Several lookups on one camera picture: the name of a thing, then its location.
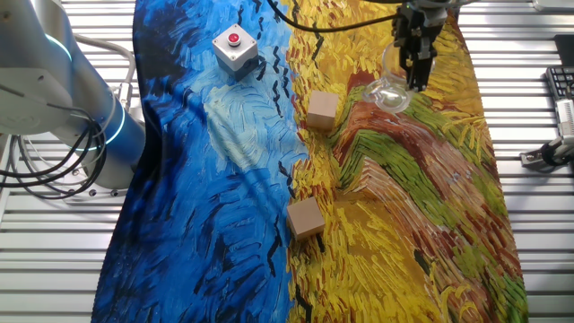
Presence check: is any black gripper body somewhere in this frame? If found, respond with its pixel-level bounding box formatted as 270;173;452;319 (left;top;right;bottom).
390;3;446;51

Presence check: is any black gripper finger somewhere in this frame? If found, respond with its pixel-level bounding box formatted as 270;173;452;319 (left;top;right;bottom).
397;40;414;84
407;42;435;93

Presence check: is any clear glass cup with handle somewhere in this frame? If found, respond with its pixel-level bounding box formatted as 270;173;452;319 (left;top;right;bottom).
361;41;437;115

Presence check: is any wooden cube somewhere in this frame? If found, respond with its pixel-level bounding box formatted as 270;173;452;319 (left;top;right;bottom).
285;196;326;242
305;90;341;133

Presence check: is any black keyboard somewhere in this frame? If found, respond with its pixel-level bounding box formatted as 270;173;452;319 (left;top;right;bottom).
544;65;574;102

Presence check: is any black flat device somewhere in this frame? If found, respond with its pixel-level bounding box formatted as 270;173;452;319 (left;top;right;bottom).
552;34;574;68

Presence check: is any grey box with red button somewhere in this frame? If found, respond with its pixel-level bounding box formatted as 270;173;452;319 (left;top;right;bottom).
211;31;261;75

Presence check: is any blue yellow painted tablecloth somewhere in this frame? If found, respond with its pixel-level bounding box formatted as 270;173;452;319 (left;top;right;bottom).
90;0;531;323

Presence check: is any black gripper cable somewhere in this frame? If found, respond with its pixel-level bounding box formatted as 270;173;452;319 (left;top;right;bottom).
265;0;401;34

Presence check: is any silver ribbed camera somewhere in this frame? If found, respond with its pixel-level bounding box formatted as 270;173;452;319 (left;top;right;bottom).
532;0;574;13

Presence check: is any small grey camera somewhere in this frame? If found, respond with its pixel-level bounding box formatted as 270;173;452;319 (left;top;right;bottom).
554;98;574;141

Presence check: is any small camera mount bracket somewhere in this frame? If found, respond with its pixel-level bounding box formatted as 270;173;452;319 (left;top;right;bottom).
518;135;574;174

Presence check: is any grey hose cable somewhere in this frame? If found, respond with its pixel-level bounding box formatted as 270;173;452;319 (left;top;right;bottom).
73;32;138;114

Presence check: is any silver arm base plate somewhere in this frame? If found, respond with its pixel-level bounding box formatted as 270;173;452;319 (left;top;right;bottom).
61;169;132;208

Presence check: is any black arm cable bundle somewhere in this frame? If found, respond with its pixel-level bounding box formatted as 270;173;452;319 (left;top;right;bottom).
0;117;109;201

